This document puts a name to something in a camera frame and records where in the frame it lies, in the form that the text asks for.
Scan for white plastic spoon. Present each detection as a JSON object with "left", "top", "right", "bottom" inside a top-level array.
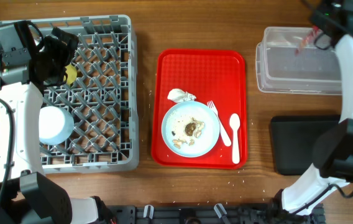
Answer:
[{"left": 229, "top": 113, "right": 241, "bottom": 164}]

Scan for white plastic fork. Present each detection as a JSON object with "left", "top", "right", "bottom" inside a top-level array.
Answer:
[{"left": 206, "top": 101, "right": 232, "bottom": 147}]

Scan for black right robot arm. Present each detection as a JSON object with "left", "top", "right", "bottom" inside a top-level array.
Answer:
[{"left": 267, "top": 1, "right": 353, "bottom": 223}]

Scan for red foil wrapper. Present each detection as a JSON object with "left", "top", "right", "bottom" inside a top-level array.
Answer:
[{"left": 295, "top": 26, "right": 320, "bottom": 56}]

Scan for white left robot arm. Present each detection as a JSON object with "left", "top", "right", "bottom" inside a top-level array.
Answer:
[{"left": 0, "top": 21, "right": 117, "bottom": 223}]

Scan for crumpled white napkin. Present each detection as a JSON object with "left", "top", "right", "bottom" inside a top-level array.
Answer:
[{"left": 167, "top": 88, "right": 196, "bottom": 103}]

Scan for yellow cup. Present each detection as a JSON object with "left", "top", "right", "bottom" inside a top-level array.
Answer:
[{"left": 64, "top": 64, "right": 78, "bottom": 85}]

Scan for food scraps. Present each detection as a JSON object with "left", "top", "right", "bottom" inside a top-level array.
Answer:
[{"left": 171, "top": 118, "right": 205, "bottom": 149}]

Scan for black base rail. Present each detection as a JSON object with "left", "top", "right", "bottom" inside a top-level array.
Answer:
[{"left": 108, "top": 203, "right": 326, "bottom": 224}]

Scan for light blue bowl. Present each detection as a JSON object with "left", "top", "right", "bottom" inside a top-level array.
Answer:
[{"left": 39, "top": 106, "right": 74, "bottom": 145}]

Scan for red plastic tray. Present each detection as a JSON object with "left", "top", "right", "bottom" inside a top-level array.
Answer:
[{"left": 151, "top": 49, "right": 248, "bottom": 169}]

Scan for light blue plate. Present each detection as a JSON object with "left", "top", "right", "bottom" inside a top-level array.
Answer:
[{"left": 161, "top": 101, "right": 220, "bottom": 158}]

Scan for black plastic tray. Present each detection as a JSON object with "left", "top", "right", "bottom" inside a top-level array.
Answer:
[{"left": 269, "top": 115, "right": 340, "bottom": 175}]

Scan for grey dishwasher rack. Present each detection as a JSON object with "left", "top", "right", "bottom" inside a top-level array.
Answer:
[{"left": 33, "top": 15, "right": 139, "bottom": 174}]

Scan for clear plastic bin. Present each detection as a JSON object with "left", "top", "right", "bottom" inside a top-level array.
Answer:
[{"left": 255, "top": 27, "right": 342, "bottom": 95}]

